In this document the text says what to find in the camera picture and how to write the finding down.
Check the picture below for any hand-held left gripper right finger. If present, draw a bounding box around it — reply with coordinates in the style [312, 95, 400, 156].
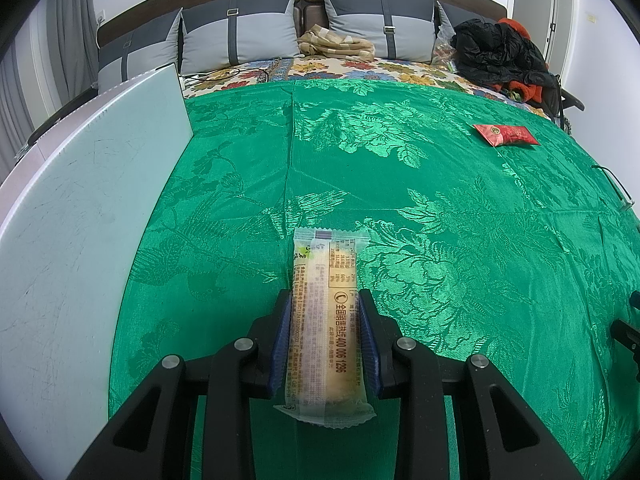
[357, 288, 583, 480]

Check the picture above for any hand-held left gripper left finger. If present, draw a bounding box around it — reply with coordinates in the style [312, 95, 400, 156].
[67, 290, 293, 480]

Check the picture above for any yellow cake bar packet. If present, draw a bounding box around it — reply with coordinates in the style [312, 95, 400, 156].
[272, 226, 377, 429]

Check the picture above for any red snack packet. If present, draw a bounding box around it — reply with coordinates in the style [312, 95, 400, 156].
[472, 123, 541, 147]

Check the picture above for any white cardboard box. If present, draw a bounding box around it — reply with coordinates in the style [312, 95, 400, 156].
[0, 62, 195, 461]

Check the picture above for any green floral bedspread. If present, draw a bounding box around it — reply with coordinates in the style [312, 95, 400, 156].
[107, 77, 640, 480]

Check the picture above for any black chair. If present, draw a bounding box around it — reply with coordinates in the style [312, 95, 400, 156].
[542, 74, 586, 134]

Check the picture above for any red orange garment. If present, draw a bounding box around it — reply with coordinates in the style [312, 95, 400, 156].
[495, 17, 552, 107]

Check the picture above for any black jacket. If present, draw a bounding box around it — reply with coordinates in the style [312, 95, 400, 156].
[450, 18, 562, 94]

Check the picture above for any floral bedsheet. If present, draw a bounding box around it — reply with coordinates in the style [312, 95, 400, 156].
[182, 55, 557, 122]

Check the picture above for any clear plastic bag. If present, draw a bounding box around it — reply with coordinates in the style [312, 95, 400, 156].
[432, 35, 459, 69]

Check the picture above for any beige folded blanket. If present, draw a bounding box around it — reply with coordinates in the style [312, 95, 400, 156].
[297, 24, 376, 60]

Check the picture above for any grey two-tone pillow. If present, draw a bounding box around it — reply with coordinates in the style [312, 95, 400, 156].
[179, 0, 300, 77]
[436, 0, 497, 38]
[97, 7, 184, 96]
[319, 0, 437, 64]

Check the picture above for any grey curtain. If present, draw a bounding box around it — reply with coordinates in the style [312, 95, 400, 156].
[0, 0, 99, 161]

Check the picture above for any thin cable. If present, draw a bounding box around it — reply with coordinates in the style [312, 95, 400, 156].
[184, 61, 272, 84]

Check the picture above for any white door frame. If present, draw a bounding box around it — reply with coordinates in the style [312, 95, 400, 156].
[544, 0, 577, 63]

